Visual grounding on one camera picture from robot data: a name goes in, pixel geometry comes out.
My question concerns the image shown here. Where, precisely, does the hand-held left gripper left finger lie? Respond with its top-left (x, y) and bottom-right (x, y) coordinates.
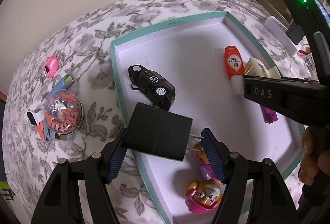
top-left (31, 127), bottom-right (128, 224)

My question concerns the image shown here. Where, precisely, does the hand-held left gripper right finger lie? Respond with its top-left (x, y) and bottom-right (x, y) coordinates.
top-left (201, 128), bottom-right (299, 224)

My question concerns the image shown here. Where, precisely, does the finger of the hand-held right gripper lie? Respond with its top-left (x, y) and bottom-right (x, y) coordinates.
top-left (244, 75), bottom-right (323, 127)

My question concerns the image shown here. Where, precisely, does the purple lighter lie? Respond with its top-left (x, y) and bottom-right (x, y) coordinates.
top-left (260, 105), bottom-right (278, 124)

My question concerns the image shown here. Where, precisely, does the cream hair claw clip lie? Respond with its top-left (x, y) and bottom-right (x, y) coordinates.
top-left (244, 57), bottom-right (283, 78)

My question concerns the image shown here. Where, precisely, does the pink and brown dog toy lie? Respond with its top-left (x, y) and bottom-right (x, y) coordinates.
top-left (185, 142), bottom-right (223, 214)

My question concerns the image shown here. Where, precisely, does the orange tube bottle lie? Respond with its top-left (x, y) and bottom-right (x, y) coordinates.
top-left (224, 45), bottom-right (245, 95)

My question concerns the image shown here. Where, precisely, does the black charger adapter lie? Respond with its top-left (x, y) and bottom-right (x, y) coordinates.
top-left (121, 102), bottom-right (205, 162)

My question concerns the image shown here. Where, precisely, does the teal box lid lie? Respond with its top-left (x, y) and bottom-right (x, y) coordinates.
top-left (110, 11), bottom-right (306, 224)

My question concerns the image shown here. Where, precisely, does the round clear container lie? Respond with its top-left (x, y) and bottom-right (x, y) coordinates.
top-left (43, 89), bottom-right (83, 140)

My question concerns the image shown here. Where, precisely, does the salmon and blue plastic case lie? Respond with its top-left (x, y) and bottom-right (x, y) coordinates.
top-left (35, 121), bottom-right (56, 142)

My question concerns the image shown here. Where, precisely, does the black toy car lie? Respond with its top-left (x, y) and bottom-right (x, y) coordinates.
top-left (128, 65), bottom-right (176, 111)

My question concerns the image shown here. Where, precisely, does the white smartwatch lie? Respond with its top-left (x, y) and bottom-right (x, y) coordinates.
top-left (26, 104), bottom-right (47, 126)

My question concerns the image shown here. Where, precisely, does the light blue plastic case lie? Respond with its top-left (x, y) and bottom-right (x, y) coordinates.
top-left (50, 73), bottom-right (76, 94)

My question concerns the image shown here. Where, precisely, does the pink watch band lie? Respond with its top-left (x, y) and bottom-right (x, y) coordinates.
top-left (44, 55), bottom-right (60, 78)

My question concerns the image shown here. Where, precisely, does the person's right hand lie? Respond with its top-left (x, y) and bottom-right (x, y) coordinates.
top-left (298, 126), bottom-right (323, 186)

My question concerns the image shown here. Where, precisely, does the black plug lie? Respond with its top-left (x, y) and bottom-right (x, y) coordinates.
top-left (286, 21), bottom-right (305, 44)

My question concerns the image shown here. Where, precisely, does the white power strip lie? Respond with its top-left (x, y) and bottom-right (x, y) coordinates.
top-left (264, 15), bottom-right (302, 55)

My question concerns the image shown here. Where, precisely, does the clear glass jar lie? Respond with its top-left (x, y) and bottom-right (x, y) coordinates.
top-left (305, 52), bottom-right (319, 77)

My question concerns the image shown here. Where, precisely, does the green packet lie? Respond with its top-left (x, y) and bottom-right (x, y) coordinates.
top-left (0, 181), bottom-right (13, 201)

